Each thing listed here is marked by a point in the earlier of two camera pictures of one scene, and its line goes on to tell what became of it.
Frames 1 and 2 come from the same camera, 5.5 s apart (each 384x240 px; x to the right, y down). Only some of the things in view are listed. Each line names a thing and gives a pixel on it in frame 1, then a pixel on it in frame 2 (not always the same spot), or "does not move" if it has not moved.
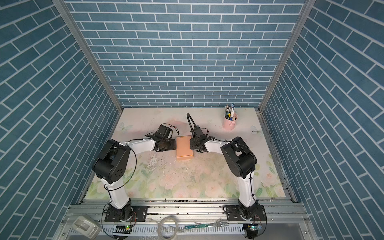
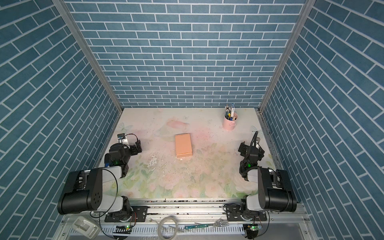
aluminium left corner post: (92, 55) does not move
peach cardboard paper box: (183, 148) does not move
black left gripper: (173, 146) to (138, 147)
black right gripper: (192, 146) to (245, 148)
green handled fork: (219, 223) does not move
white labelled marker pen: (232, 112) does not move
